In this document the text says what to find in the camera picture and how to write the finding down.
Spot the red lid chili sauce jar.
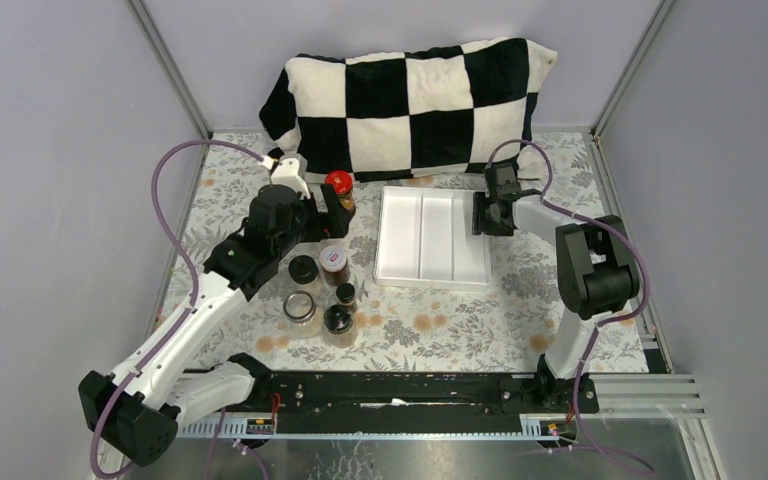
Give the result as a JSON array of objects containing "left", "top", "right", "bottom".
[{"left": 325, "top": 170, "right": 356, "bottom": 214}]

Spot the white divided organizer tray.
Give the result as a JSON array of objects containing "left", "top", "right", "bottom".
[{"left": 373, "top": 186, "right": 492, "bottom": 291}]

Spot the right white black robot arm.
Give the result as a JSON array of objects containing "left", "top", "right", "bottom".
[{"left": 472, "top": 163, "right": 640, "bottom": 412}]

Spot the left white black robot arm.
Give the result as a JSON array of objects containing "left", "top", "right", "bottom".
[{"left": 78, "top": 184, "right": 356, "bottom": 479}]

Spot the small black pepper bottle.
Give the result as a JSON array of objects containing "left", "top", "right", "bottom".
[{"left": 335, "top": 283, "right": 357, "bottom": 314}]

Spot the glass jar with metal lid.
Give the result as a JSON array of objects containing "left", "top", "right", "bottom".
[{"left": 282, "top": 290, "right": 323, "bottom": 339}]

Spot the black perforated lid spice jar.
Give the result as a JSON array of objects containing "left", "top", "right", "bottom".
[{"left": 323, "top": 304, "right": 357, "bottom": 348}]

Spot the black and white checkered pillow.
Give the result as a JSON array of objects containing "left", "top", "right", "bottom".
[{"left": 259, "top": 37, "right": 558, "bottom": 182}]

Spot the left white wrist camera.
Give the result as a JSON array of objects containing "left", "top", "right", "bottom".
[{"left": 259, "top": 155, "right": 311, "bottom": 200}]

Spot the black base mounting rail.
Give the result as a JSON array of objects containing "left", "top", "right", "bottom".
[{"left": 224, "top": 352, "right": 601, "bottom": 437}]

